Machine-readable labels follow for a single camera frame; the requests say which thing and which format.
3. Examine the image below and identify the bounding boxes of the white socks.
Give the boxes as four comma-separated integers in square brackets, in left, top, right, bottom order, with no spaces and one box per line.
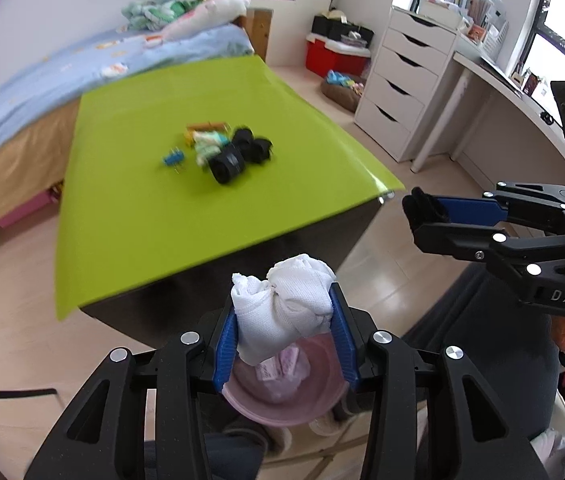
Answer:
[230,254,337,366]

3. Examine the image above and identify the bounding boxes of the black socks with logo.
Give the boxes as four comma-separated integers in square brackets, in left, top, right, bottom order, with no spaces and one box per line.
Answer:
[232,127,273,165]

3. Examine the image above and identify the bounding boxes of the blue binder clip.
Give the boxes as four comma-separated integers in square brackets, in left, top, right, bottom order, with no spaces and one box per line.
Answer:
[163,148,186,172]

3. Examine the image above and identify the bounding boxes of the mint green socks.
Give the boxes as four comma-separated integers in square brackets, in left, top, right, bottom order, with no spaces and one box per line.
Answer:
[192,131,229,168]

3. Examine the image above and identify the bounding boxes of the pink trash bin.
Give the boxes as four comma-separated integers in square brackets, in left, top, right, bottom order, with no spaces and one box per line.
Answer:
[222,334,349,427]

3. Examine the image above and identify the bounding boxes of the white desk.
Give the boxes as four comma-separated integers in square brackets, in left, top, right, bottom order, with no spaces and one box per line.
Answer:
[411,35,565,174]

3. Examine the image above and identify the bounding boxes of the brown basket with toys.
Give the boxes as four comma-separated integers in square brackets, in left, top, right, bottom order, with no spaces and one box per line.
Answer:
[321,70,366,113]

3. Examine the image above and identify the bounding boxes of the white drawer cabinet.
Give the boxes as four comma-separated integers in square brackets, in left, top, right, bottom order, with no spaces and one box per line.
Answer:
[354,6,457,162]

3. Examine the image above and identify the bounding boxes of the red storage box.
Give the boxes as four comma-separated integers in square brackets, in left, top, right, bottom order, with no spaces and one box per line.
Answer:
[305,32,371,77]

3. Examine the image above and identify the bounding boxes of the green top table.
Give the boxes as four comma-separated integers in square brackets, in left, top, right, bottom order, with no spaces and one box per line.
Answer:
[55,55,402,347]

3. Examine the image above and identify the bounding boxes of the black storage bins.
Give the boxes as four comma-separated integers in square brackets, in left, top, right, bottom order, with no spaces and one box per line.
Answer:
[311,13,375,48]

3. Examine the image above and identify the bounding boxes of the pink box under bed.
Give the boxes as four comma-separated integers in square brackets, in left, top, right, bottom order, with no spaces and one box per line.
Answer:
[0,188,61,229]

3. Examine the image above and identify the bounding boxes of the yellow crumpled paper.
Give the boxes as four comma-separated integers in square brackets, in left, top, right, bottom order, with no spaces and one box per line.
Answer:
[184,130,198,148]

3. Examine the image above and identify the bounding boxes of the white plush toy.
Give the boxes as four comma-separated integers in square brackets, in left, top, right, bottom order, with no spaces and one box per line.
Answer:
[144,0,251,48]

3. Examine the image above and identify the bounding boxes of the bed with blue sheet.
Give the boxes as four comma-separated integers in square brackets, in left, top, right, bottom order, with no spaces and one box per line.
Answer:
[0,16,254,219]

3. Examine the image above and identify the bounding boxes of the green plush toys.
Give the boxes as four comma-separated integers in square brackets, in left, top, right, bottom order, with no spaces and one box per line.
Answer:
[121,0,204,32]

